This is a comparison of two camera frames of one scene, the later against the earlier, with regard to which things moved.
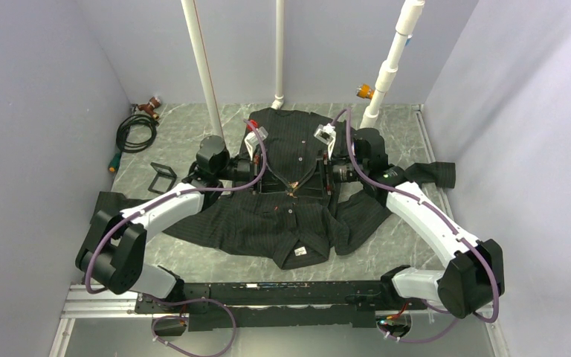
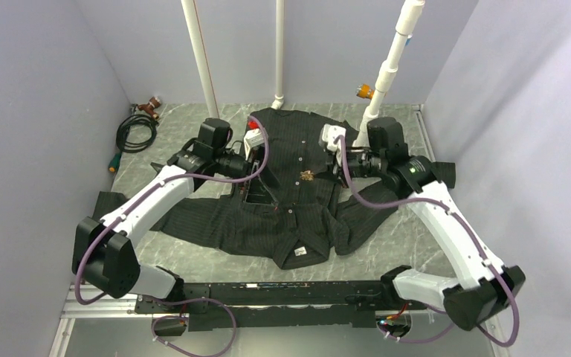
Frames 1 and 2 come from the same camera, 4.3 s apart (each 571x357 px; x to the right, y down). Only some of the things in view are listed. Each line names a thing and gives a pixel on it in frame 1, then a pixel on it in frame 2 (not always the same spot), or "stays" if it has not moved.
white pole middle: x=279 y=97 stays
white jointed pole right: x=408 y=26 stays
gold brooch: x=293 y=185 to x=307 y=175
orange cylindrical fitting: x=364 y=91 stays
